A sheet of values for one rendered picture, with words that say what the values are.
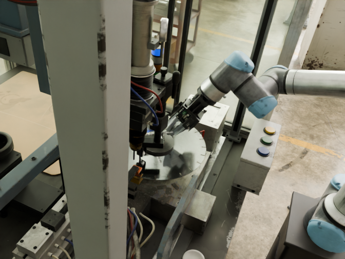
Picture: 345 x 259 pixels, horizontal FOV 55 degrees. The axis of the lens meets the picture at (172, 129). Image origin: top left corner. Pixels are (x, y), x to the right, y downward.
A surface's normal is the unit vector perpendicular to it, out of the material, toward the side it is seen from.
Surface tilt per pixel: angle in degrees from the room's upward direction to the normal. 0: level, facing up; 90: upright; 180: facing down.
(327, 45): 90
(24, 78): 0
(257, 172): 90
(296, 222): 0
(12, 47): 90
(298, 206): 0
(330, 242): 98
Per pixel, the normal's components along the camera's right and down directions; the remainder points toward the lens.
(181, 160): 0.10, -0.78
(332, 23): -0.22, 0.60
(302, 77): -0.55, -0.29
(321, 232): -0.61, 0.55
